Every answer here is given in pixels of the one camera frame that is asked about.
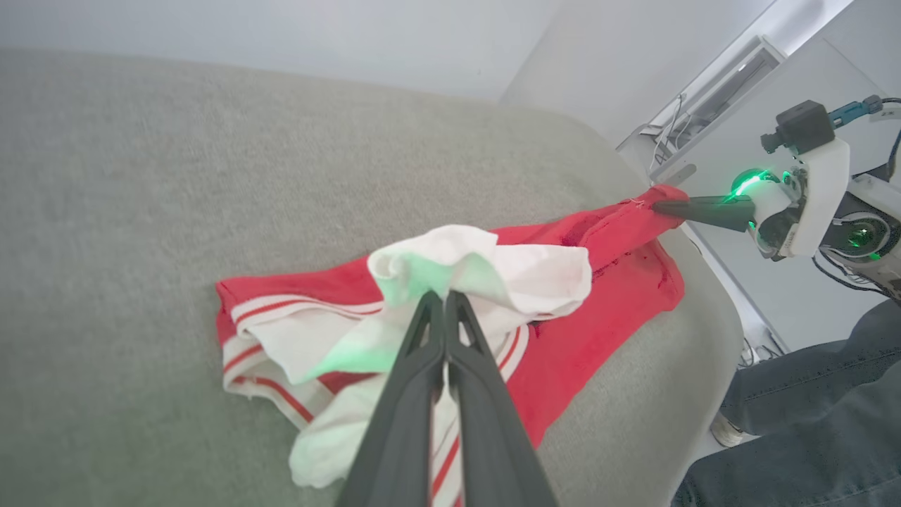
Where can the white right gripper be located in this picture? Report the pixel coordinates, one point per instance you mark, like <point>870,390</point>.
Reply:
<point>820,190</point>

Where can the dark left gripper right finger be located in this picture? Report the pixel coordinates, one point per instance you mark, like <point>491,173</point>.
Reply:
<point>489,436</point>

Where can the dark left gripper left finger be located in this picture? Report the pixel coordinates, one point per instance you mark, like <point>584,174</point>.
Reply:
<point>401,422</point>

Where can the red basketball jersey garment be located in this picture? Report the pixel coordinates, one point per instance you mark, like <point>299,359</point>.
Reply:
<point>570,352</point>

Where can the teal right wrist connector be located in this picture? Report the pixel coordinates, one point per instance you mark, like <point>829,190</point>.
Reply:
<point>853,111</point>

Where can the blue jeans leg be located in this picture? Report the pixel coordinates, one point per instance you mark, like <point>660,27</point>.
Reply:
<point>830,380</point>
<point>809,472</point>

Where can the light sneaker shoe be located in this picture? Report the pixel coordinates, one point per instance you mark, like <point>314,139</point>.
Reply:
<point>726,431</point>

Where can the grey fabric sofa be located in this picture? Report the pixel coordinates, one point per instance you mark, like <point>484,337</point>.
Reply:
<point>141,211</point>

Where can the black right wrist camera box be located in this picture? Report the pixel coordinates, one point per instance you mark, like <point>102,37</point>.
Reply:
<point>802,127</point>

